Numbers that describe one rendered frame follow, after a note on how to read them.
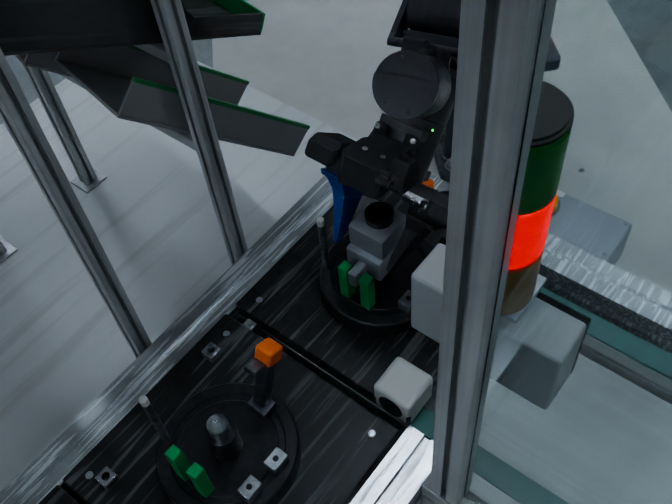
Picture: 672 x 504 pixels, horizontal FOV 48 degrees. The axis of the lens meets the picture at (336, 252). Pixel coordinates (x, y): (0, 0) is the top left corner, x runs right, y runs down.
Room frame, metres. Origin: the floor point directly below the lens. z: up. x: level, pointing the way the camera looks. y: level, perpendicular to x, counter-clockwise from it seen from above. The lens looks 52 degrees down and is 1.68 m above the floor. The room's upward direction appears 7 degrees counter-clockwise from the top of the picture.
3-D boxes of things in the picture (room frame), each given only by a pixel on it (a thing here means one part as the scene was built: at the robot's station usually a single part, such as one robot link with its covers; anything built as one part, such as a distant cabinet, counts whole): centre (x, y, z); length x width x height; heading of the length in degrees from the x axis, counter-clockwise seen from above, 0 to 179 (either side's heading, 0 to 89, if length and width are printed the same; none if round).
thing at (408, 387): (0.36, -0.05, 0.97); 0.05 x 0.05 x 0.04; 46
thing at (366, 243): (0.49, -0.04, 1.06); 0.08 x 0.04 x 0.07; 137
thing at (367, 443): (0.32, 0.13, 1.01); 0.24 x 0.24 x 0.13; 46
